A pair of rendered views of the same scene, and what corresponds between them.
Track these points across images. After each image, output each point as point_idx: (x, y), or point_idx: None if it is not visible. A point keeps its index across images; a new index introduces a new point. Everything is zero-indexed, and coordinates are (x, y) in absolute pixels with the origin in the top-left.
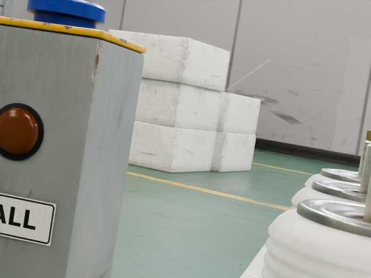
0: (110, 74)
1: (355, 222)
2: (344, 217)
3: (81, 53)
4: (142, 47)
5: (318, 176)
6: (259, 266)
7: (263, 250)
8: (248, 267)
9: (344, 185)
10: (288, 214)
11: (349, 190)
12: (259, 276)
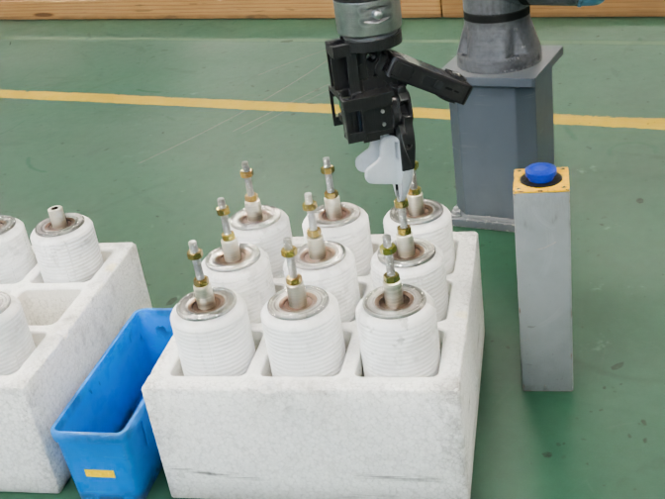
0: None
1: (428, 199)
2: (430, 204)
3: None
4: (513, 189)
5: (427, 296)
6: (458, 336)
7: (458, 364)
8: (464, 333)
9: (420, 256)
10: (445, 209)
11: (418, 255)
12: (456, 323)
